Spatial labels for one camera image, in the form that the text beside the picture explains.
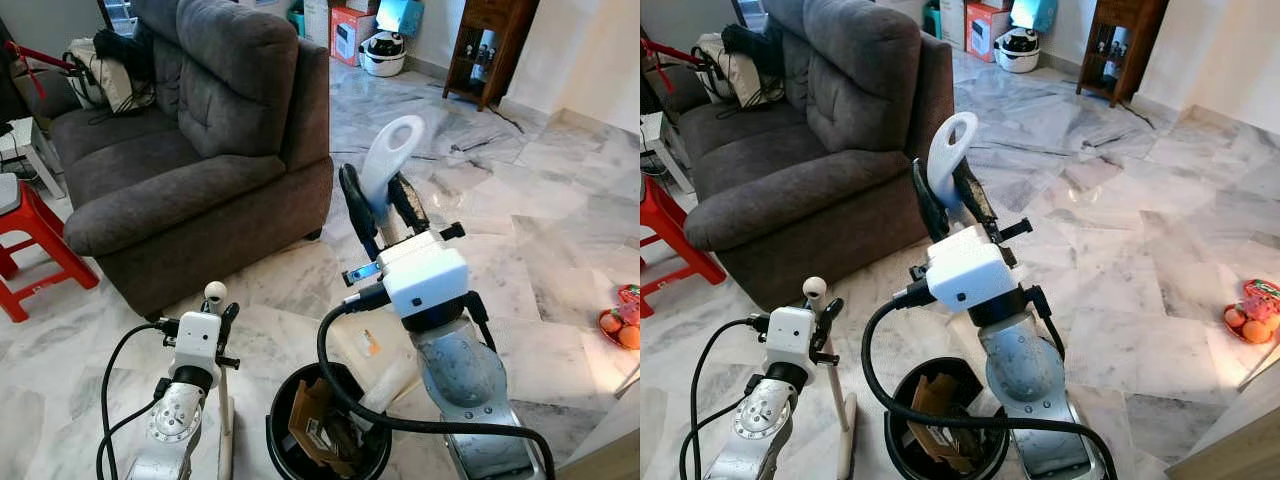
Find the light wooden cabinet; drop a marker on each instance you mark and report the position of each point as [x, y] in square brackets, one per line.
[1230, 450]
[605, 460]

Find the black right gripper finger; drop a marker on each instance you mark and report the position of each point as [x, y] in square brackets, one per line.
[978, 205]
[932, 205]
[358, 205]
[410, 205]

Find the dark grey fabric sofa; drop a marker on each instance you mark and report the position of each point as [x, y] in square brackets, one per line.
[230, 120]
[860, 120]

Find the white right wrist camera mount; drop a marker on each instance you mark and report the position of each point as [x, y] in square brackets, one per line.
[425, 275]
[970, 270]

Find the black round waste bucket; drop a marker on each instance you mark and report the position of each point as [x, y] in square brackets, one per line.
[285, 450]
[900, 445]

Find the dark wooden stand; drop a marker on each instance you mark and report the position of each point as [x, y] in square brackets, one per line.
[490, 40]
[1125, 38]

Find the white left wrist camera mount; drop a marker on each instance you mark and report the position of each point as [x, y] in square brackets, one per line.
[790, 332]
[198, 338]

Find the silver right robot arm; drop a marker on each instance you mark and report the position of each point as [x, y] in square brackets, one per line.
[1035, 375]
[470, 380]

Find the brown cardboard scrap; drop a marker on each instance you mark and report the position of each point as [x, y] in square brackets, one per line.
[310, 420]
[930, 415]

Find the beige tote bag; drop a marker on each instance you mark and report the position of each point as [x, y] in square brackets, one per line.
[115, 90]
[740, 85]

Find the red plastic stool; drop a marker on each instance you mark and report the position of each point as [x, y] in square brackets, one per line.
[670, 215]
[35, 225]

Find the small white table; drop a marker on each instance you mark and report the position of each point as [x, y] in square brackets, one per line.
[655, 130]
[25, 135]

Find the blue box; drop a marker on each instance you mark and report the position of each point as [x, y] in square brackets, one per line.
[400, 15]
[1035, 12]

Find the white and black cooker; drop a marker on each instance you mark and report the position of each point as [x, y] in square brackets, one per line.
[1018, 52]
[382, 55]

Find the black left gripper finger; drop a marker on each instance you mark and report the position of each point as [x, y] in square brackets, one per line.
[229, 325]
[828, 320]

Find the black cloth bag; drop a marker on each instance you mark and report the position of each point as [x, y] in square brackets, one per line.
[125, 50]
[755, 45]

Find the red appliance box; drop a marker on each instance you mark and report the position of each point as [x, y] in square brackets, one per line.
[985, 30]
[350, 35]

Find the orange fruit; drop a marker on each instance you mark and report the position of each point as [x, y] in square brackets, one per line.
[630, 336]
[1256, 331]
[610, 322]
[1237, 317]

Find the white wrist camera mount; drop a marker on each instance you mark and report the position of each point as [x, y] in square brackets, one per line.
[790, 332]
[970, 270]
[425, 275]
[198, 338]

